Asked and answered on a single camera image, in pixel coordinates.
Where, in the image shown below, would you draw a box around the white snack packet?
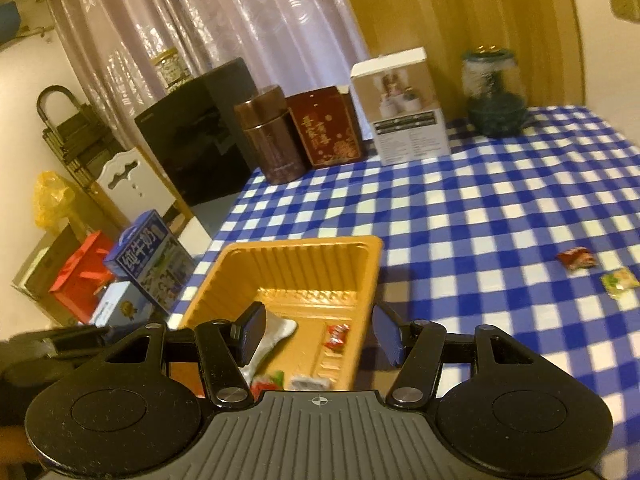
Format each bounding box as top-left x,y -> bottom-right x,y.
241,310 -> 299,383

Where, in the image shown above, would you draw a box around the folded metal chairs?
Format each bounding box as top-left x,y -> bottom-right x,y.
36,85 -> 131,201

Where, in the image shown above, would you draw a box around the red gift bag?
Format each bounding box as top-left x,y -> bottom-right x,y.
49,232 -> 118,311

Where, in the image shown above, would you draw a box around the blue white checkered tablecloth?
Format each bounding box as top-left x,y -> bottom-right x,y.
165,105 -> 640,461

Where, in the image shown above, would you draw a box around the white wooden chair back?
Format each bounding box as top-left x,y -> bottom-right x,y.
95,146 -> 177,221

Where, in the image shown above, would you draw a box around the yellow green snack packet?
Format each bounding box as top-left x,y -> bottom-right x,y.
600,268 -> 638,300

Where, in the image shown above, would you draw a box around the blue milk carton box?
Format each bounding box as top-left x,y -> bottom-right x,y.
103,210 -> 197,313

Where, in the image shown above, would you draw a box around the black glossy appliance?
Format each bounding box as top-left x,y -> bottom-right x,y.
134,57 -> 261,207

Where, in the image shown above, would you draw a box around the red brown gift box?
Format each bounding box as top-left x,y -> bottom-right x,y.
286,85 -> 366,169

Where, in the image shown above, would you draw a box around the dark green glass jar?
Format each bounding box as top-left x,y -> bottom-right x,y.
461,46 -> 528,139

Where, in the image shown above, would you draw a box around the brown cardboard box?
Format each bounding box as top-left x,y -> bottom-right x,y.
11,222 -> 88,326

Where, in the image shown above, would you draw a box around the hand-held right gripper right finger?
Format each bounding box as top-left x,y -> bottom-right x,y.
372,304 -> 548,408

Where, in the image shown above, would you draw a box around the maroon snack packet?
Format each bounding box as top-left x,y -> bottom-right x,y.
556,247 -> 597,271

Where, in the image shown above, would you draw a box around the orange plastic tray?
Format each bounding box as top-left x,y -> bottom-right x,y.
177,235 -> 385,393

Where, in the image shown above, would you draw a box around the sheer pink curtain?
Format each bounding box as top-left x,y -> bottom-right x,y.
50,0 -> 372,111

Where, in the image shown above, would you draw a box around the brown metal tin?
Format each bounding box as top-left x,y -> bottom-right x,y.
234,85 -> 307,184

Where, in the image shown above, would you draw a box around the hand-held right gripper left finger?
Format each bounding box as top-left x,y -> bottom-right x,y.
92,301 -> 267,408

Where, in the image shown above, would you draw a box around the white product box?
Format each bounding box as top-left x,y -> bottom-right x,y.
349,47 -> 451,166

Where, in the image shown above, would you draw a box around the small red snack packet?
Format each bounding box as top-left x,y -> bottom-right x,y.
323,324 -> 351,352

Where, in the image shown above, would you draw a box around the yellow plastic bag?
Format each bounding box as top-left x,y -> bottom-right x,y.
33,171 -> 77,233

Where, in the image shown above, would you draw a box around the light blue box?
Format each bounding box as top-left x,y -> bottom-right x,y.
91,281 -> 153,328

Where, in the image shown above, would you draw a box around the curtain rod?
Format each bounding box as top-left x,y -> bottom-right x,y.
0,0 -> 58,52

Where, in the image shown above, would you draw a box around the small glass jar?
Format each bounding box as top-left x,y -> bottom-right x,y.
151,47 -> 193,92

